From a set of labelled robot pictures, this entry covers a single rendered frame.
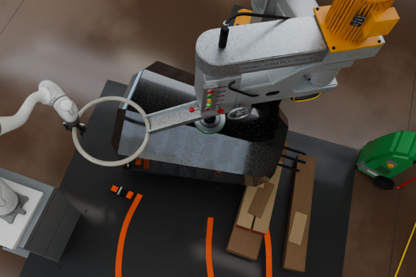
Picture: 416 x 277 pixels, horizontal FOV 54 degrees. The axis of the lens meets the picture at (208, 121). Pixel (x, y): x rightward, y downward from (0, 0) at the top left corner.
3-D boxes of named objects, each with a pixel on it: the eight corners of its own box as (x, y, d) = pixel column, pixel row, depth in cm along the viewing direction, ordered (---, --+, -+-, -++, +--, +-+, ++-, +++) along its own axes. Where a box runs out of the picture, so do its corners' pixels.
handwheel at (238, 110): (246, 104, 252) (249, 92, 238) (250, 118, 248) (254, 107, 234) (222, 107, 249) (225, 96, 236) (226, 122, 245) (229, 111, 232)
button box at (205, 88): (213, 106, 237) (217, 82, 212) (213, 110, 236) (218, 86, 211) (199, 109, 236) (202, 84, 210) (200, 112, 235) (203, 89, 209)
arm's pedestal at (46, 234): (61, 271, 311) (26, 259, 238) (2, 248, 314) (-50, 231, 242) (90, 209, 331) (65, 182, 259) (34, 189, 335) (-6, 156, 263)
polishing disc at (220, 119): (229, 110, 281) (229, 110, 280) (218, 137, 272) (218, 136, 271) (200, 100, 283) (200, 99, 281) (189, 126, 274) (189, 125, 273)
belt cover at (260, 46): (355, 23, 232) (368, 4, 217) (371, 60, 222) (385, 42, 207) (190, 47, 217) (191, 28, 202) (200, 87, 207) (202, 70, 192)
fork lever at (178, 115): (244, 84, 264) (244, 81, 259) (252, 110, 256) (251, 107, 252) (145, 113, 271) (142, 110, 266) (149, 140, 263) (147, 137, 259)
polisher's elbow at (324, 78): (298, 64, 252) (307, 46, 234) (325, 57, 256) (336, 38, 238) (311, 90, 245) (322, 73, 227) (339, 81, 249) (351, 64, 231)
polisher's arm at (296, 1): (242, -18, 278) (248, -47, 255) (288, -29, 285) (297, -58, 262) (288, 70, 250) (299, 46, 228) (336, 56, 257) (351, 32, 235)
